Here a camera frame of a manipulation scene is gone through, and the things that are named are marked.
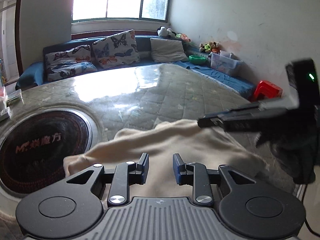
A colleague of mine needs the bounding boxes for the blue corner sofa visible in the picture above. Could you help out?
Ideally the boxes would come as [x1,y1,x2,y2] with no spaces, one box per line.
[15,35,257,100]

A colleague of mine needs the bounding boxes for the butterfly print pillow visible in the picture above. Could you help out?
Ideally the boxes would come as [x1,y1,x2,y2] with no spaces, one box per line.
[46,60,97,82]
[91,29,141,69]
[44,44,92,64]

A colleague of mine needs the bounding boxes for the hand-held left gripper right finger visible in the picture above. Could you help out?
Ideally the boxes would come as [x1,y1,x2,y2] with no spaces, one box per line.
[172,153,256,207]

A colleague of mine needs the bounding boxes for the green plastic bowl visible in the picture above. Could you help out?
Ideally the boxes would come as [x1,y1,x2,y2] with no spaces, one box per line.
[188,55,207,65]

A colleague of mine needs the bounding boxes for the cream long-sleeve garment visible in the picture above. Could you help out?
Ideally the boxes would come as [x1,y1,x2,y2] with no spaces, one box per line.
[63,119,267,205]

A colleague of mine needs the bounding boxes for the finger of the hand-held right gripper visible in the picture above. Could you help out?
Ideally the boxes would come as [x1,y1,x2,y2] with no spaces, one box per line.
[197,106,263,132]

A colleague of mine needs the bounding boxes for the plain grey pillow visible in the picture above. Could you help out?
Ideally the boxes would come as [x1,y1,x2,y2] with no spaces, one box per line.
[150,37,189,63]

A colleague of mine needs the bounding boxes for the brown plush bear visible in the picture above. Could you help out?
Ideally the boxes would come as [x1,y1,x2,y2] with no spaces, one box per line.
[209,41,221,54]

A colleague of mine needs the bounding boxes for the brown wooden door frame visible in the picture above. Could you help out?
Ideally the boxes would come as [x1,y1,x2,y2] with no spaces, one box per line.
[14,0,28,80]

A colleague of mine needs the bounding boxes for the panda plush toy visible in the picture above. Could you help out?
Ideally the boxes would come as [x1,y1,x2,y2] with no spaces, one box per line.
[157,26,178,38]

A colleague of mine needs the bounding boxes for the clear plastic storage box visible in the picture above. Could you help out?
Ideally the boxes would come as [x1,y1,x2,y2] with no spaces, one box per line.
[209,51,243,76]

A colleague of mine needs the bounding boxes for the clear plastic packet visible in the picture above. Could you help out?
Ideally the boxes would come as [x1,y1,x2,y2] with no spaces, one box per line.
[7,89,23,106]

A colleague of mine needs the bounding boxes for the black cable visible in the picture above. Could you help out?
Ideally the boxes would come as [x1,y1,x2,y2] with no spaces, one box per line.
[303,184,320,236]

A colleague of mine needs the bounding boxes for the blue patterned sofa cover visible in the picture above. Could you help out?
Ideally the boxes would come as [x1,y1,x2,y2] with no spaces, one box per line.
[177,60,256,98]

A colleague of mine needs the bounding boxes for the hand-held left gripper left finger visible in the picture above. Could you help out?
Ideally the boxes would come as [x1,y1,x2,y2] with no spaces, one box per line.
[65,152,150,207]

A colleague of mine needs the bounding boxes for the red plastic stool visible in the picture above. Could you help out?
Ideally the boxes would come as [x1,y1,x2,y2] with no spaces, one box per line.
[251,80,283,102]

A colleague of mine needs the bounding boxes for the white box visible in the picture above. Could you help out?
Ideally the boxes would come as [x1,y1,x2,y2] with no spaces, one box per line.
[0,106,12,122]

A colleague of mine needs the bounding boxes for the round black induction cooker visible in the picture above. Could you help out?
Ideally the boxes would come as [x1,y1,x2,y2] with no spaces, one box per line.
[0,107,94,195]

